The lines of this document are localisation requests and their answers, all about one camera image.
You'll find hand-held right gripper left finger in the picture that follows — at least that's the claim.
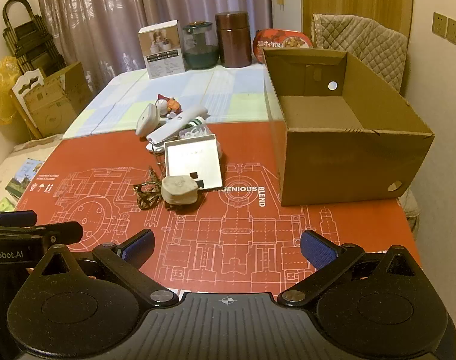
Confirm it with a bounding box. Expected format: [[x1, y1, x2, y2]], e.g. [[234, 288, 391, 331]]
[[33, 230, 180, 309]]

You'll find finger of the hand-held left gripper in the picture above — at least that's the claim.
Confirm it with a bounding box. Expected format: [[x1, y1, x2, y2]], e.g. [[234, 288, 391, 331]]
[[0, 211, 38, 227], [0, 222, 83, 246]]

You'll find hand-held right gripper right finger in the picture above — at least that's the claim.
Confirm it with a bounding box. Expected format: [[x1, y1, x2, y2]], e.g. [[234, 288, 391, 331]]
[[280, 229, 424, 308]]

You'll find large brown cardboard box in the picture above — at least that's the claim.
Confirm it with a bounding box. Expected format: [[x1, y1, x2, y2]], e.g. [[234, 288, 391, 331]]
[[259, 47, 435, 208]]

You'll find white square tray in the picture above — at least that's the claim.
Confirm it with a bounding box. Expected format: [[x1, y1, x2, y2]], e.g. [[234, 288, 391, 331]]
[[163, 134, 223, 192]]

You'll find clear floss pick box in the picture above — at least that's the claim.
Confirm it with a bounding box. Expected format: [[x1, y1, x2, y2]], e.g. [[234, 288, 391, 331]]
[[178, 125, 223, 158]]

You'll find white power adapter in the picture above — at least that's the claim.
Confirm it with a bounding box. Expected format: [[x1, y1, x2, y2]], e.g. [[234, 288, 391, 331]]
[[135, 104, 161, 137]]

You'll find long white handheld device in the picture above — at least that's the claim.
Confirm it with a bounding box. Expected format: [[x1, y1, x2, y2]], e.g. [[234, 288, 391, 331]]
[[145, 106, 208, 145]]

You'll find red cat figurine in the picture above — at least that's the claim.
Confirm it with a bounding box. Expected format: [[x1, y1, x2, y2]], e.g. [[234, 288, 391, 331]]
[[155, 94, 184, 121]]

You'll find landscape picture booklet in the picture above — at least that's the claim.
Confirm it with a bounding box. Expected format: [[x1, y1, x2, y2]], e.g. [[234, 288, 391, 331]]
[[5, 159, 44, 197]]

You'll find white patterned bedding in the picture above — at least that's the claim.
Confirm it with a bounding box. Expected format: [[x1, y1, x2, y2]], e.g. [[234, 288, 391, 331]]
[[0, 135, 63, 214]]

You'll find round white plug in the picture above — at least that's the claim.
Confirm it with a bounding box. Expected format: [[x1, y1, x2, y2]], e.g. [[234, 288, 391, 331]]
[[161, 176, 198, 209]]

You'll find red blueprint printed mat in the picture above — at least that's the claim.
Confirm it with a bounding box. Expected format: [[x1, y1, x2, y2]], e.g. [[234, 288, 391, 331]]
[[16, 120, 418, 295]]

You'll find brown carton with white flap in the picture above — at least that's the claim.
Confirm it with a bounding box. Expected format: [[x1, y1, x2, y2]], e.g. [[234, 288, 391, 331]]
[[10, 62, 93, 139]]

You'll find yellow plastic bag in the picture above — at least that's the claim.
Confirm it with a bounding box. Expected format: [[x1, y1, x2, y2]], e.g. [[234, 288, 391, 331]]
[[0, 55, 24, 125]]

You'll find pastel checked tablecloth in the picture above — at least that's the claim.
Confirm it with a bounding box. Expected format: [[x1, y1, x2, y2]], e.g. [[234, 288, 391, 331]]
[[63, 62, 277, 141]]

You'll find dark folding step ladder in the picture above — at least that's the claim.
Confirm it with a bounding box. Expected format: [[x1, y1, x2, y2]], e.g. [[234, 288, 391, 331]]
[[2, 0, 69, 79]]

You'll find white product box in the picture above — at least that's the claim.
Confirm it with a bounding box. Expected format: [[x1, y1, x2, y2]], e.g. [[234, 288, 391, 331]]
[[138, 19, 187, 80]]

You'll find glass jar with green lid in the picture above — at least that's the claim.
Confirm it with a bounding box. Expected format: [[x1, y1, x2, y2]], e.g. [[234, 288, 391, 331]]
[[182, 21, 220, 70]]

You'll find red instant meal bowl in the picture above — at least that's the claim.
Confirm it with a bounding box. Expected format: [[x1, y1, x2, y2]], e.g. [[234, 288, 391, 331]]
[[252, 28, 313, 64]]

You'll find mauve patterned curtain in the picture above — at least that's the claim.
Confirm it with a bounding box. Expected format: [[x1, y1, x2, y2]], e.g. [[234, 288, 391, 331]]
[[35, 0, 272, 94]]

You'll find brown metal canister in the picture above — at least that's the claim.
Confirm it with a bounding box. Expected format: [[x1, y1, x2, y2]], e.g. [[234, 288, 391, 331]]
[[214, 11, 253, 69]]

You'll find brown braided cord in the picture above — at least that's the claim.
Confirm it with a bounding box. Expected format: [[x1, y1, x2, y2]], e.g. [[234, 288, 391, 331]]
[[133, 165, 165, 211]]

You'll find thin metal wire stand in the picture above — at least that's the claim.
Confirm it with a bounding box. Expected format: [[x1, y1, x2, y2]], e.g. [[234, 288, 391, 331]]
[[147, 143, 168, 179]]

